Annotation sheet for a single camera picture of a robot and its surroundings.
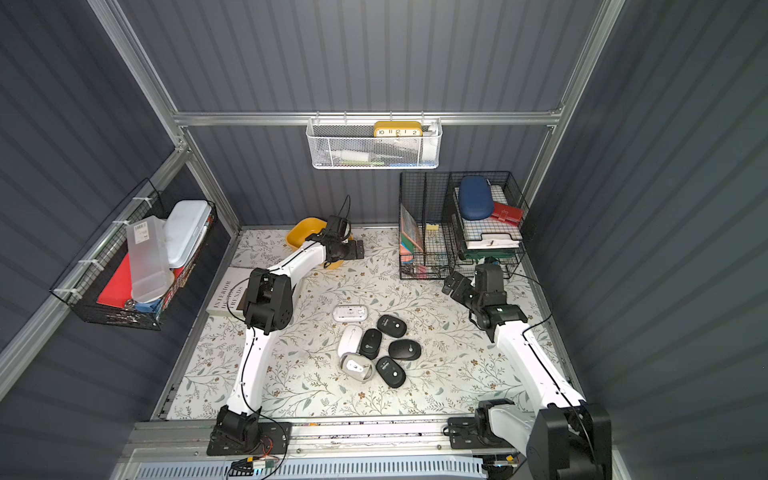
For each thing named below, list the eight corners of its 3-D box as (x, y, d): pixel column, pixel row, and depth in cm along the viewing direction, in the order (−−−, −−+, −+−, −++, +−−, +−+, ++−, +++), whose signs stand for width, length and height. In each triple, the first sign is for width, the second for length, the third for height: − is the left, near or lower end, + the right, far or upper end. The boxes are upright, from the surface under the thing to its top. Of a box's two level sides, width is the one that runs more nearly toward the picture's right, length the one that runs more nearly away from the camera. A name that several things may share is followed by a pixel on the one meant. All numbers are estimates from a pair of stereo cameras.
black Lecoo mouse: (394, 392, 82) (394, 389, 80) (374, 366, 87) (374, 362, 84) (408, 380, 84) (409, 376, 82) (389, 355, 89) (389, 351, 86)
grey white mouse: (337, 373, 86) (335, 368, 82) (346, 354, 89) (345, 348, 86) (369, 386, 83) (368, 381, 80) (377, 365, 87) (376, 360, 84)
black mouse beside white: (358, 355, 89) (357, 352, 87) (366, 330, 94) (366, 327, 92) (376, 360, 88) (376, 357, 86) (383, 334, 93) (383, 331, 91)
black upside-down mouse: (376, 328, 95) (375, 323, 92) (383, 316, 97) (383, 311, 95) (400, 340, 92) (401, 336, 90) (407, 328, 95) (408, 324, 92)
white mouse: (338, 355, 89) (337, 352, 87) (341, 328, 95) (340, 324, 93) (361, 355, 89) (360, 351, 87) (363, 328, 95) (362, 324, 93)
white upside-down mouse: (332, 322, 96) (331, 318, 94) (334, 308, 99) (333, 304, 97) (368, 322, 96) (367, 318, 94) (369, 308, 99) (368, 304, 97)
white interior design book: (213, 316, 97) (206, 309, 94) (231, 274, 108) (225, 266, 105) (242, 316, 97) (236, 309, 94) (257, 274, 108) (252, 266, 105)
